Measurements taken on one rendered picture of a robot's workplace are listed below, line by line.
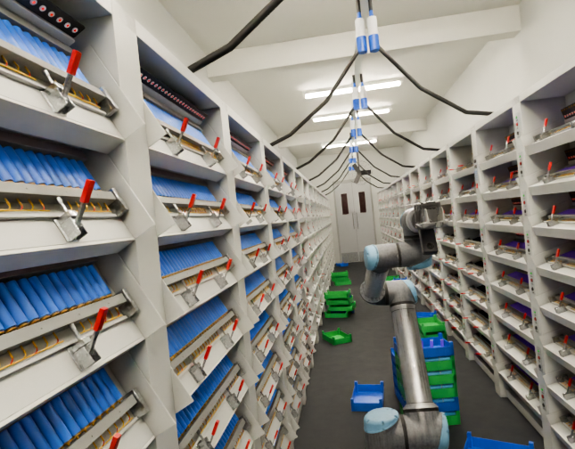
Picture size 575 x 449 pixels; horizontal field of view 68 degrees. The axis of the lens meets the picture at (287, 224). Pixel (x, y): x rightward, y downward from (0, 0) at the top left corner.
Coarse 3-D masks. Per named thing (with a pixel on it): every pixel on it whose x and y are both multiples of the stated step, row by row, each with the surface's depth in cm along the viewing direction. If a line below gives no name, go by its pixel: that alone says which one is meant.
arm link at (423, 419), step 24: (384, 288) 201; (408, 288) 200; (408, 312) 196; (408, 336) 191; (408, 360) 187; (408, 384) 184; (408, 408) 179; (432, 408) 177; (408, 432) 173; (432, 432) 172
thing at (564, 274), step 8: (560, 248) 200; (568, 248) 200; (536, 256) 202; (544, 256) 201; (536, 264) 202; (544, 264) 200; (552, 264) 195; (544, 272) 195; (552, 272) 186; (560, 272) 180; (568, 272) 176; (560, 280) 182; (568, 280) 174
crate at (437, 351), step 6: (396, 342) 262; (426, 342) 264; (438, 342) 263; (444, 342) 258; (450, 342) 244; (396, 348) 258; (426, 348) 244; (432, 348) 244; (438, 348) 244; (444, 348) 244; (450, 348) 244; (426, 354) 244; (432, 354) 244; (438, 354) 244; (444, 354) 244; (450, 354) 244
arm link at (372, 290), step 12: (372, 252) 151; (384, 252) 150; (396, 252) 150; (372, 264) 151; (384, 264) 151; (396, 264) 151; (372, 276) 166; (384, 276) 166; (360, 288) 200; (372, 288) 180; (372, 300) 197; (384, 300) 201
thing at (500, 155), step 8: (512, 136) 255; (504, 144) 268; (512, 144) 258; (488, 152) 270; (496, 152) 256; (504, 152) 230; (512, 152) 217; (480, 160) 271; (488, 160) 253; (496, 160) 241; (504, 160) 231
